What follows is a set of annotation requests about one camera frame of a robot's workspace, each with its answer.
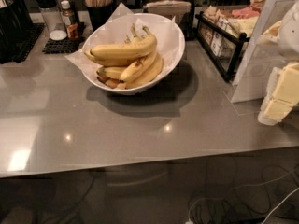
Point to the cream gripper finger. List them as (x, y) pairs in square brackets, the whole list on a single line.
[(270, 36)]

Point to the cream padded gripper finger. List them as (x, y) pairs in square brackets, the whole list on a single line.
[(282, 94)]

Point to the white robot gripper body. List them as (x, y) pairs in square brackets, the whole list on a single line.
[(290, 37)]

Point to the white bowl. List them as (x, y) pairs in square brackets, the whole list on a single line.
[(165, 69)]

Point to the middle spotted yellow banana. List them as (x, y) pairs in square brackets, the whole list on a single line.
[(135, 69)]

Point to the yellow banana behind top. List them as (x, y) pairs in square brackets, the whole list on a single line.
[(108, 62)]

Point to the small left yellow banana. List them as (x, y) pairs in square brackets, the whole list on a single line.
[(111, 72)]

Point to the bottom brownish banana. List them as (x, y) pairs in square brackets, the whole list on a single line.
[(110, 82)]

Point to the white paper liner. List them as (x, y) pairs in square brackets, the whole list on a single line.
[(118, 31)]

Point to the black cup of stirrers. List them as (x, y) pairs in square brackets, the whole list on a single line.
[(99, 11)]

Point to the brown sauce bottle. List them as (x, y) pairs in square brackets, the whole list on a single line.
[(70, 21)]

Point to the black rubber mat small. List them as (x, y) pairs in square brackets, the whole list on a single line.
[(58, 41)]

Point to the clear shaker black cap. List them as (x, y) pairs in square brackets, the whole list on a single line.
[(52, 18)]

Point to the black rubber mat large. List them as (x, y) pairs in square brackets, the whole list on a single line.
[(24, 47)]

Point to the black container left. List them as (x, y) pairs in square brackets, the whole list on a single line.
[(15, 25)]

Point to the black wire condiment rack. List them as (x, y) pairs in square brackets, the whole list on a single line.
[(222, 42)]

